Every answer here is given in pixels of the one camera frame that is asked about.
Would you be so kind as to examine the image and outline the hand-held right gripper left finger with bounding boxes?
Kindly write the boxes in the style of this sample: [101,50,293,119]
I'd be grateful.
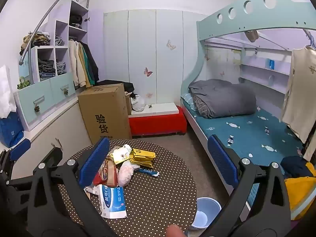
[27,137,119,237]

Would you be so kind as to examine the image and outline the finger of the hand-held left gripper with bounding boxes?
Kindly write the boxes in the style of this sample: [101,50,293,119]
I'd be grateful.
[46,148,63,168]
[0,139,31,181]

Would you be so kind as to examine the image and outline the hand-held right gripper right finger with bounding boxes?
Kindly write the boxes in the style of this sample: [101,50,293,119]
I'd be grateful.
[197,134,292,237]

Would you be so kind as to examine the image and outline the red snack packet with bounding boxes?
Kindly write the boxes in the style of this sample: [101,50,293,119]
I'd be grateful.
[92,156,119,188]

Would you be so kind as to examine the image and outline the yellow white medicine box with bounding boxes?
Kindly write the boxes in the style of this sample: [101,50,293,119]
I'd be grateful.
[109,144,134,166]

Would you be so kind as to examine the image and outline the white wrapper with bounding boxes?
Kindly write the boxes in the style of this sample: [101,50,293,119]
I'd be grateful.
[84,186,101,203]

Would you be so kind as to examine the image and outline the pink white plastic bag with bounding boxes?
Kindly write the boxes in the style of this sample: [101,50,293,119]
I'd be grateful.
[117,160,142,188]

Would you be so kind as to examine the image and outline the blue white toothpaste box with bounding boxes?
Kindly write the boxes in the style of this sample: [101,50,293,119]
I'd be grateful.
[98,184,128,219]

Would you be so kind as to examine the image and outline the yellow paper bag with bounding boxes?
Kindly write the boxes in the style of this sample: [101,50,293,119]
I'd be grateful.
[130,148,157,170]

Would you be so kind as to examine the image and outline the blue white sachet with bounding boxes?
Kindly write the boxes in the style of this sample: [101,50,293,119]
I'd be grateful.
[136,168,160,177]

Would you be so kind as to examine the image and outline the light blue plastic bin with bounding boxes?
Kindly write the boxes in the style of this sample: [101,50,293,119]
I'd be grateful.
[191,197,222,230]

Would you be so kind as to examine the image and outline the person's right hand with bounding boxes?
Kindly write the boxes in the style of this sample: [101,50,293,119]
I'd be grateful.
[166,224,185,237]

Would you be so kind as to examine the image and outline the white cabinet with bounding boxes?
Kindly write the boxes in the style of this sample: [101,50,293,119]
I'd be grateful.
[10,96,80,179]

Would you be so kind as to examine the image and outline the blue bag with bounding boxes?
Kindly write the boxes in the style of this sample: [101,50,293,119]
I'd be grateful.
[0,112,24,149]

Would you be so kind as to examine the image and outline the teal drawer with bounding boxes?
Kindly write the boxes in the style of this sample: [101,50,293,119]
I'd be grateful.
[49,72,76,102]
[13,80,56,132]

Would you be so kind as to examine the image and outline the bed with teal sheet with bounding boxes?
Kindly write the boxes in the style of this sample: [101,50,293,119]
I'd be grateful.
[195,106,305,166]

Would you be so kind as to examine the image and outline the large cardboard box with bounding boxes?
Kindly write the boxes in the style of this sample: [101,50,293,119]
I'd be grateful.
[78,83,133,145]

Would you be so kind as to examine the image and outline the white hanging bag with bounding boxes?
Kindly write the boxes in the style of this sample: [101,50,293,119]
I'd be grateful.
[0,65,17,119]

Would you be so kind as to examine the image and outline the grey duvet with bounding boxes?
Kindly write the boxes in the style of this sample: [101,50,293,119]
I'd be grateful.
[188,79,257,119]

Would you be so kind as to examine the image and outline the green plant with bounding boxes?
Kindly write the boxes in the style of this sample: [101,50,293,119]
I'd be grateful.
[17,76,31,90]

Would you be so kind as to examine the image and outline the small cardboard box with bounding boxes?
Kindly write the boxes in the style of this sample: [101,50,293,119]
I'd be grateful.
[125,92,133,115]

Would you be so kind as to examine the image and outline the round polka dot table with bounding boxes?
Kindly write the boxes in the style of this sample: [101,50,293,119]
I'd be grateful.
[53,138,198,237]

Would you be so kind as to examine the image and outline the blue plaid pillow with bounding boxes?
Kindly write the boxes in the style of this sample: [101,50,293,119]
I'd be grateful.
[181,92,198,111]

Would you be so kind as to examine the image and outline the navy cloth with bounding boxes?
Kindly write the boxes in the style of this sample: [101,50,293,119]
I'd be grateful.
[280,156,309,178]

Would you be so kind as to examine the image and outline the white crumpled plastic bag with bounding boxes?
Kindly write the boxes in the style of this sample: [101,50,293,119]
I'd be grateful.
[131,95,146,112]

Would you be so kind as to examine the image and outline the red bench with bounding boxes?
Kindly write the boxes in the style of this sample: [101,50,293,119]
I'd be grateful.
[128,106,187,136]

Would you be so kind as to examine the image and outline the black clothes pile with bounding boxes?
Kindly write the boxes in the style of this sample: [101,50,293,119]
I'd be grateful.
[96,79,135,98]

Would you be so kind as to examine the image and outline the white board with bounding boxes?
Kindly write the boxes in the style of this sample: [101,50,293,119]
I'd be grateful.
[128,102,180,118]

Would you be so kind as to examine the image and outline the dark grey folded clothes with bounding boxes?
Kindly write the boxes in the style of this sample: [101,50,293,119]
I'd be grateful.
[38,59,55,80]

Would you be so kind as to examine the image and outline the folded blue jeans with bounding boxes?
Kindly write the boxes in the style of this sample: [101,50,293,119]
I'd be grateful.
[56,60,67,76]

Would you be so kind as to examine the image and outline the cream jacket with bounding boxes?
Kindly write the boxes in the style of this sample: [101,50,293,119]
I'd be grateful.
[68,39,87,88]

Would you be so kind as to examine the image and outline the green garment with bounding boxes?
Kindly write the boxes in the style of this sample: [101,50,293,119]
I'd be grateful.
[83,45,95,86]

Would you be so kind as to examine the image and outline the black jacket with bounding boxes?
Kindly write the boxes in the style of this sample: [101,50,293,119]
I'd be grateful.
[80,41,100,84]

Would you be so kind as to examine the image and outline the cream sweater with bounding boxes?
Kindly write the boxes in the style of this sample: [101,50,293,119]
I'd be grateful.
[281,46,316,144]

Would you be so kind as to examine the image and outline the olive clothes pile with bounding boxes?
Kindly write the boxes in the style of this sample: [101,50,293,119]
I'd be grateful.
[20,31,51,53]

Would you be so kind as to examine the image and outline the white wardrobe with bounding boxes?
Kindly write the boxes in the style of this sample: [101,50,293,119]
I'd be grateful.
[103,9,206,104]

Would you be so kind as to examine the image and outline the lavender cubby shelf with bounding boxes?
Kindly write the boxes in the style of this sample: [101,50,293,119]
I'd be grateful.
[18,0,89,84]

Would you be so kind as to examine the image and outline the brown hanging cloth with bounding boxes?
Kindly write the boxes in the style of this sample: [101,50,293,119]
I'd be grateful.
[244,30,260,43]

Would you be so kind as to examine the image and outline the metal rod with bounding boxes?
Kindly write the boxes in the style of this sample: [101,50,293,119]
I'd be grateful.
[257,31,290,51]

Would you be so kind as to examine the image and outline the grey metal handrail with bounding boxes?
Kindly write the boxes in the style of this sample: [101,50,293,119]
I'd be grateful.
[18,0,92,66]

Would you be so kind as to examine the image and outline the black folded clothes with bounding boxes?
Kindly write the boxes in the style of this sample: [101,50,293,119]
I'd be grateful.
[69,15,84,29]

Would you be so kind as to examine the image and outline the teal bunk bed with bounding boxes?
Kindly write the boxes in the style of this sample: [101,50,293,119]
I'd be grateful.
[180,0,316,228]

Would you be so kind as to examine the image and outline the blue clothes hanger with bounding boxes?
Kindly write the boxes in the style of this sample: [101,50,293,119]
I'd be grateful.
[303,29,316,50]

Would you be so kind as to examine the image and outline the lavender wall shelf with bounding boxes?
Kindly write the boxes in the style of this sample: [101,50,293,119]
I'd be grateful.
[239,63,292,95]

